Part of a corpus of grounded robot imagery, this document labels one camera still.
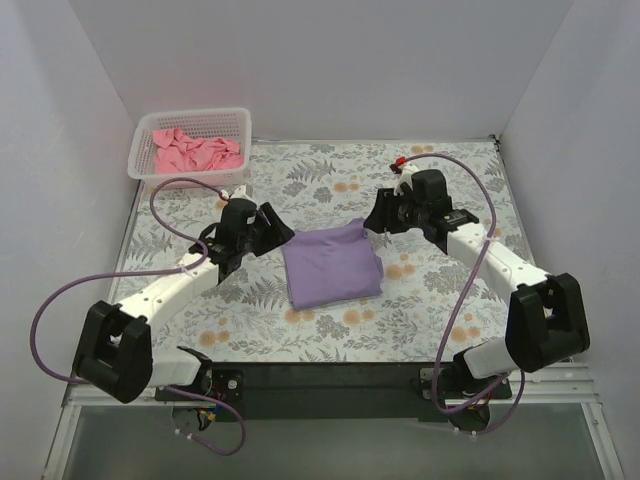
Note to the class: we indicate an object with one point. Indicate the aluminium rail frame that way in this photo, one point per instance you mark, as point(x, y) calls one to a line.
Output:
point(561, 383)

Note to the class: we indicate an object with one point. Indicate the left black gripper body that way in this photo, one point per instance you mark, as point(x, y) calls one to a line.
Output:
point(263, 228)

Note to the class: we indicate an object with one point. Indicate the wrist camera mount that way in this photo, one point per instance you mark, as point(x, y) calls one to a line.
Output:
point(404, 169)
point(240, 192)

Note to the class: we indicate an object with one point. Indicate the white plastic basket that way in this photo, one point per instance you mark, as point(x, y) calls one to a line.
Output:
point(232, 123)

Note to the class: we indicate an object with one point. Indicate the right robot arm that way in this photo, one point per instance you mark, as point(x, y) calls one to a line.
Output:
point(546, 319)

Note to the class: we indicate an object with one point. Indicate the purple t shirt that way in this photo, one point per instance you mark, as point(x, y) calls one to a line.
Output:
point(332, 265)

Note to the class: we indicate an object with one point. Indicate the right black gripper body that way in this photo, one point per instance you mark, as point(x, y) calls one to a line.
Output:
point(388, 212)

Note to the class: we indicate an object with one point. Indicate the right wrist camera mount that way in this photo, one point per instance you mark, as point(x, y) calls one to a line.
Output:
point(404, 169)

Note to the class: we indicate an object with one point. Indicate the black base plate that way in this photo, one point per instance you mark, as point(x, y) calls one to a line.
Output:
point(293, 391)

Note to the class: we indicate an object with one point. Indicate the pink t shirt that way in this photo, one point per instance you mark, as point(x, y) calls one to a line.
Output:
point(178, 153)

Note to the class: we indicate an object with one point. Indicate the floral table mat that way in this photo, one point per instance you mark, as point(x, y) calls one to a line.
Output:
point(324, 185)

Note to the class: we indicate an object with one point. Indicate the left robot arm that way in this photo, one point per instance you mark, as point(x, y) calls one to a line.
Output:
point(115, 352)

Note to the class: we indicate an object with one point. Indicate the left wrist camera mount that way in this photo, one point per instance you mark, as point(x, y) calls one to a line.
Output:
point(240, 192)

